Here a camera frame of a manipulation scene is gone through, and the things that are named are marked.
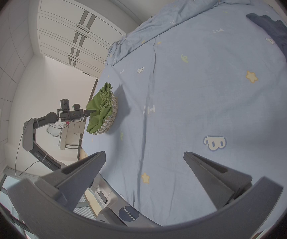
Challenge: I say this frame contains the round woven basket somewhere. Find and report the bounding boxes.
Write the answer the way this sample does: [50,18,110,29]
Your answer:
[89,94,119,135]

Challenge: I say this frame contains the window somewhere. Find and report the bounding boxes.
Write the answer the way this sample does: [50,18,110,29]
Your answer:
[0,174,33,235]

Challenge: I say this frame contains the bed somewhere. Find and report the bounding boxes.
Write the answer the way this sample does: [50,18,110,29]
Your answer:
[80,0,287,233]

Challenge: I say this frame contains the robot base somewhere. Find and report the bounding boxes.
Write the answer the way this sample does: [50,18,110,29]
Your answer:
[87,173,159,230]

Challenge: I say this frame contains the white wardrobe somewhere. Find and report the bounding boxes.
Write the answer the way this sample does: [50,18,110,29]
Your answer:
[38,0,134,80]

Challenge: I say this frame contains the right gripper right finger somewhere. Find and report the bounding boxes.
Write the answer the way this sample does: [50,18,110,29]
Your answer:
[183,152,254,211]

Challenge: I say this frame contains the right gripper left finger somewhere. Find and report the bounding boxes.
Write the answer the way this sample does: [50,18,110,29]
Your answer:
[35,151,107,212]

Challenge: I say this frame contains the green shorts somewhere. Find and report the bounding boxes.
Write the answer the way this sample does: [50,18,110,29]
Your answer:
[86,82,114,134]

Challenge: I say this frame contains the dark blue garment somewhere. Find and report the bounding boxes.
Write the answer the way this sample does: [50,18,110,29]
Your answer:
[246,13,287,84]

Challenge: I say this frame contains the black cable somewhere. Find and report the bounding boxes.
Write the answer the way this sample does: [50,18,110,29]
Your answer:
[15,120,59,178]

